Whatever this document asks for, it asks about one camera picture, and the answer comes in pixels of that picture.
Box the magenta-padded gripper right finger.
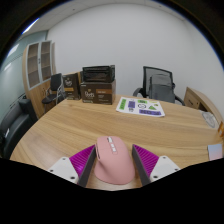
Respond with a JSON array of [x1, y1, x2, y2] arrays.
[[131, 143, 182, 187]]

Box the pink computer mouse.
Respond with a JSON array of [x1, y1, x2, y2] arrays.
[[93, 135, 137, 186]]

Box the white sheet with coloured prints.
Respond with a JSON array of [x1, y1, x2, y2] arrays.
[[115, 96, 166, 118]]

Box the wooden side desk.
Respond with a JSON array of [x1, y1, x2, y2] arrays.
[[183, 86, 224, 123]]

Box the black leather sofa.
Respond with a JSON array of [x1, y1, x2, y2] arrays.
[[0, 96, 40, 160]]

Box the black box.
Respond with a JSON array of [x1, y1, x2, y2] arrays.
[[81, 64, 117, 84]]

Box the black mesh office chair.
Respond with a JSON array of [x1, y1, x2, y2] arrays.
[[132, 65, 186, 107]]

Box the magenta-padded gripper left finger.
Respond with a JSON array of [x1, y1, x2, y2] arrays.
[[47, 144, 98, 188]]

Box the grey backpack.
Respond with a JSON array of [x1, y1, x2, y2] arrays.
[[147, 73, 177, 104]]

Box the wooden shelf cabinet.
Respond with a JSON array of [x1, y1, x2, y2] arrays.
[[22, 40, 58, 120]]

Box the small black visitor chair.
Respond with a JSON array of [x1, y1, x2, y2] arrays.
[[41, 72, 67, 105]]

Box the tall brown cardboard box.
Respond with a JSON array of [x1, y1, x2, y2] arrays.
[[62, 71, 84, 101]]

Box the pink and blue mouse pad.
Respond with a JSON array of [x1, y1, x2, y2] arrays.
[[207, 143, 224, 162]]

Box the wide brown cardboard box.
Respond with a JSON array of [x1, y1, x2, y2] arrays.
[[79, 79, 117, 106]]

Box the ceiling light panel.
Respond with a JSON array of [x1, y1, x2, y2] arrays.
[[21, 17, 41, 36]]

